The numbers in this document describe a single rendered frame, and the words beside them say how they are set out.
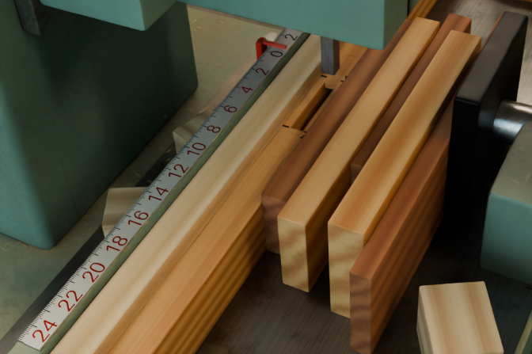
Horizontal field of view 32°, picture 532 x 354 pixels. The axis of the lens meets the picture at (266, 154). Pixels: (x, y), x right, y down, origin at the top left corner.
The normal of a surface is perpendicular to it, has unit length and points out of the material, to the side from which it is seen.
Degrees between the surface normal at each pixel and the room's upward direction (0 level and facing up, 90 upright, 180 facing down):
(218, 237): 0
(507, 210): 90
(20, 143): 90
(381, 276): 90
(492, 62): 0
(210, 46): 0
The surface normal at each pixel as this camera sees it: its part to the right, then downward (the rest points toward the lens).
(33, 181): 0.73, 0.42
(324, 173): -0.07, -0.74
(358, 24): -0.47, 0.62
